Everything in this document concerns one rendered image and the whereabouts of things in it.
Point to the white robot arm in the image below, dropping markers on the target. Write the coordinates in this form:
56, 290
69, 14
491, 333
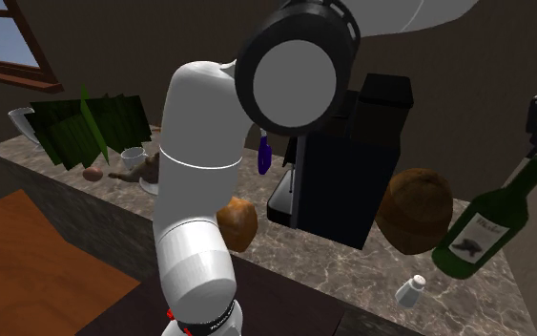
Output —
198, 153

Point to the green wine bottle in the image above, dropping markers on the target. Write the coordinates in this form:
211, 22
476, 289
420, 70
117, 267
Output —
491, 223

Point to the round brown bread loaf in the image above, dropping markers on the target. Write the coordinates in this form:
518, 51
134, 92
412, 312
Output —
417, 209

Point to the black coffee machine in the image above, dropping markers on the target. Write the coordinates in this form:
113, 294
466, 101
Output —
342, 186

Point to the white salt shaker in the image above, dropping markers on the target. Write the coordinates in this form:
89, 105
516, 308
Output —
410, 292

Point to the blue bottle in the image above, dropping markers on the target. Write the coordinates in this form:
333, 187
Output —
264, 158

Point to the small brown bread loaf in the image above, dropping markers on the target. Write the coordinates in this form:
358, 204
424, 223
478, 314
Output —
239, 225

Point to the white plate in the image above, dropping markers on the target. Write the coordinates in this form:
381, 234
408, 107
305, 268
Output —
149, 187

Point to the brown animal figure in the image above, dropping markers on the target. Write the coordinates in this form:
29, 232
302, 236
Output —
143, 171

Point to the white cup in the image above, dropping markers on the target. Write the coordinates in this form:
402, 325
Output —
132, 157

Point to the brown egg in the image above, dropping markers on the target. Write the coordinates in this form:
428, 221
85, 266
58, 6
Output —
92, 174

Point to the dark green plant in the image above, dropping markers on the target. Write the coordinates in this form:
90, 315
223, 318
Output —
86, 128

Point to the white vase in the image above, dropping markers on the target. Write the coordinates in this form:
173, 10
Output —
20, 122

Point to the brown framed window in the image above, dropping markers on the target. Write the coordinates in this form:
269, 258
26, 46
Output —
10, 37

